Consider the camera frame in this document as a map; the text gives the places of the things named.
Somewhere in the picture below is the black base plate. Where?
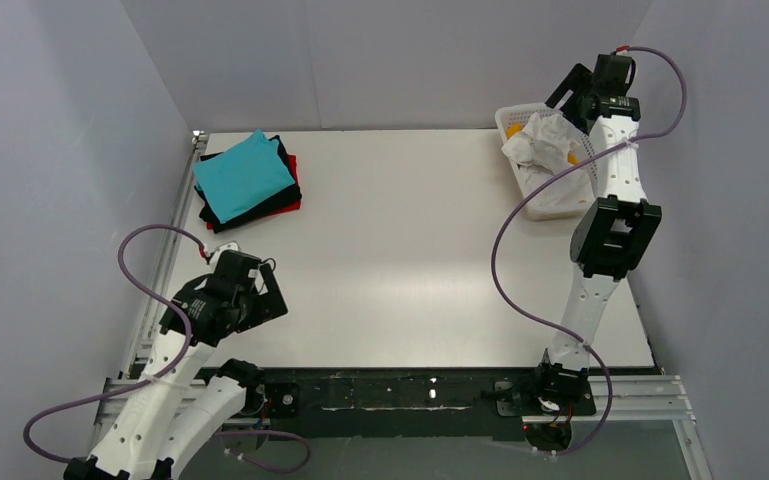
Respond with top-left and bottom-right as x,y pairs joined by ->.
195,366 -> 597,443

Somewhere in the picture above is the white t-shirt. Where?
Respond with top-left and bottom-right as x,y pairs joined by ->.
501,113 -> 587,196

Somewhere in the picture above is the yellow t-shirt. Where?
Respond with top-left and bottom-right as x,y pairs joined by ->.
502,114 -> 582,173

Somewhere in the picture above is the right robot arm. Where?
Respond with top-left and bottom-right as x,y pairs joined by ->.
533,53 -> 662,415

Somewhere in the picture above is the folded black t-shirt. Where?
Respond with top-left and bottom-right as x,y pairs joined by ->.
194,130 -> 303,233

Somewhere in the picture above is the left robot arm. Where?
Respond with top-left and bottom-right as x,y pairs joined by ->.
64,250 -> 288,479

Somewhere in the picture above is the white plastic basket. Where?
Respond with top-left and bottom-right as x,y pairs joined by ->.
495,103 -> 594,221

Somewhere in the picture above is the folded cyan t-shirt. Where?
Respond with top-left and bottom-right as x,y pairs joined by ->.
193,130 -> 295,223

